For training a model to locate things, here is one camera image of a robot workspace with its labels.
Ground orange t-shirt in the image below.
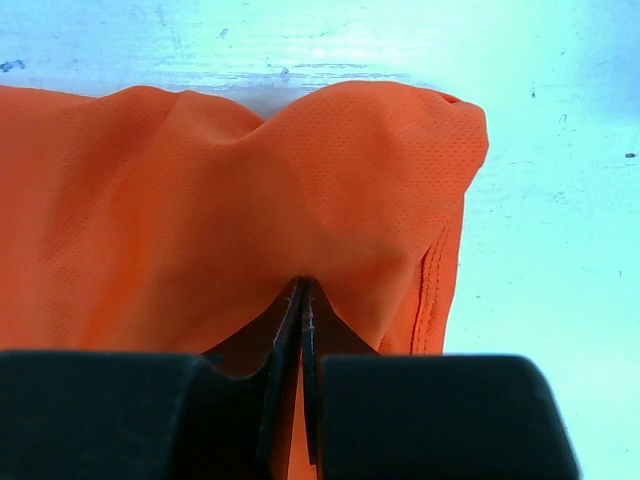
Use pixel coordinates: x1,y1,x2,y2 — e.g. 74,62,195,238
0,79,489,480

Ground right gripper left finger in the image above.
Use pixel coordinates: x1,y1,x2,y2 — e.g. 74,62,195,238
1,279,305,479

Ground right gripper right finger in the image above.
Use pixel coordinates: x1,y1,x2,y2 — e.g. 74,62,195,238
301,280,580,479

